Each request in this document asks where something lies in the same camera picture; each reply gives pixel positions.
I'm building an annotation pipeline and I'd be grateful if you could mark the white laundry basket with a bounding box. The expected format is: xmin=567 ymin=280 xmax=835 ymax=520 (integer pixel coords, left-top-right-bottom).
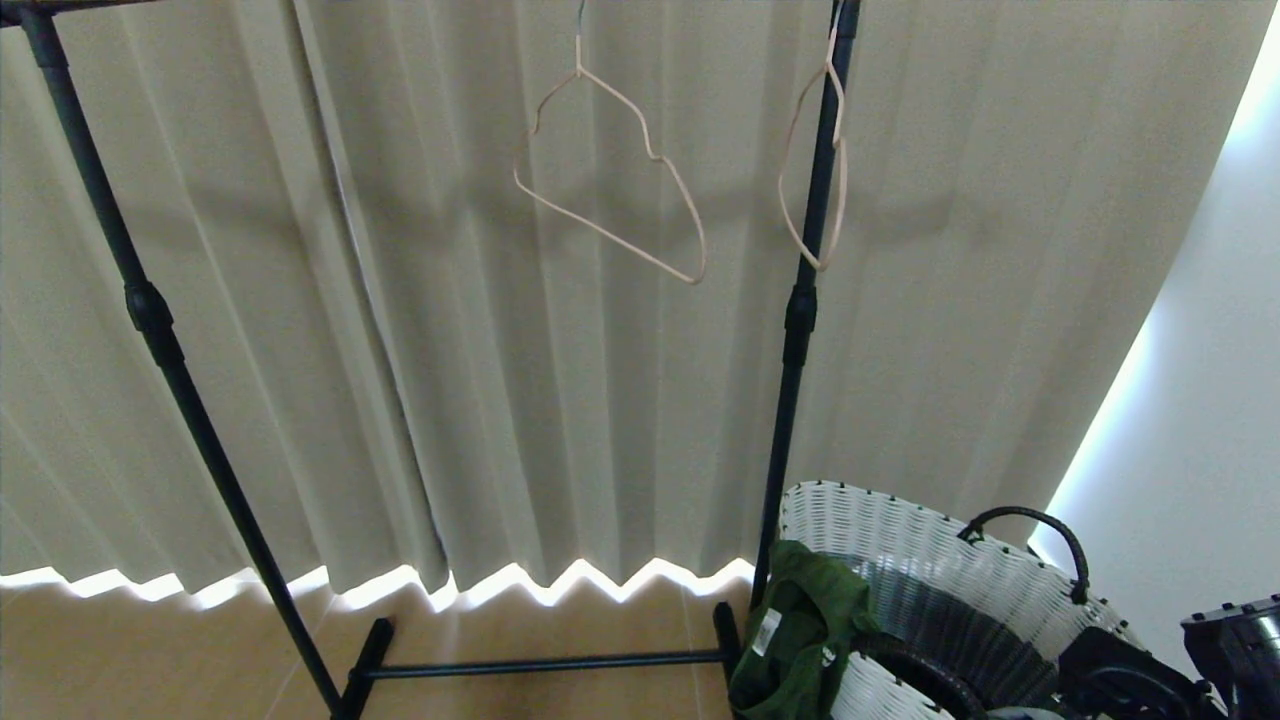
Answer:
xmin=778 ymin=480 xmax=1236 ymax=720

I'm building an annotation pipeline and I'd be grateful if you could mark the pink clothes hanger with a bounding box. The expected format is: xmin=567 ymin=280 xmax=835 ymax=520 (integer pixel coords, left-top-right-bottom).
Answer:
xmin=513 ymin=0 xmax=708 ymax=286
xmin=778 ymin=28 xmax=849 ymax=273

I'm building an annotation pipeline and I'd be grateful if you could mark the black clothes rack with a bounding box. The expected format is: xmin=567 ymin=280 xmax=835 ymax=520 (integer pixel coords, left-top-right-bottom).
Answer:
xmin=0 ymin=0 xmax=863 ymax=720

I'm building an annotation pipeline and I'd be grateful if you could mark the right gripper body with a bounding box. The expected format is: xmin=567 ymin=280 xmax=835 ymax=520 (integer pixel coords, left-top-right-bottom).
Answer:
xmin=1058 ymin=628 xmax=1226 ymax=720

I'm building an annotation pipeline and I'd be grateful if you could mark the green garment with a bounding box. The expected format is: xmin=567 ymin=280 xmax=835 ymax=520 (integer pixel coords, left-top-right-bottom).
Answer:
xmin=728 ymin=540 xmax=886 ymax=720

